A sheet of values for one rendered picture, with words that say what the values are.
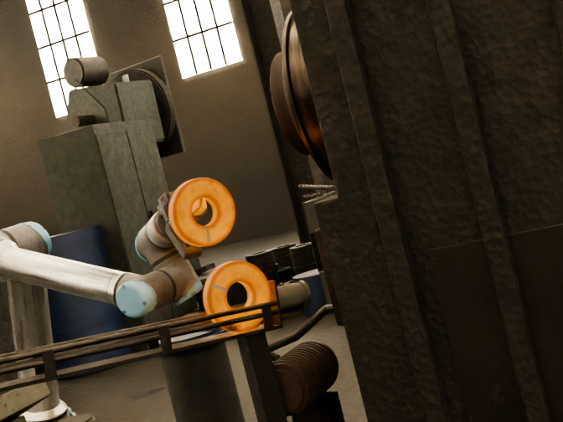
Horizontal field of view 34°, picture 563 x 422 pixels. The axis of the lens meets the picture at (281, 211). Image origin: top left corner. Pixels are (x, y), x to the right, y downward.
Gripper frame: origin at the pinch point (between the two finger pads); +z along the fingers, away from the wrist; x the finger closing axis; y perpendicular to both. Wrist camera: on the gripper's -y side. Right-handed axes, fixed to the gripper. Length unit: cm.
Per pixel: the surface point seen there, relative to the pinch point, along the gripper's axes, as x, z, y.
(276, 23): 413, -533, 310
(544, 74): 42, 69, -10
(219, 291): -4.7, 3.1, -21.2
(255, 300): 3.4, 2.0, -25.2
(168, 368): 34, -144, -20
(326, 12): 19, 45, 20
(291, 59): 29.8, 12.6, 25.9
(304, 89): 29.7, 13.2, 17.7
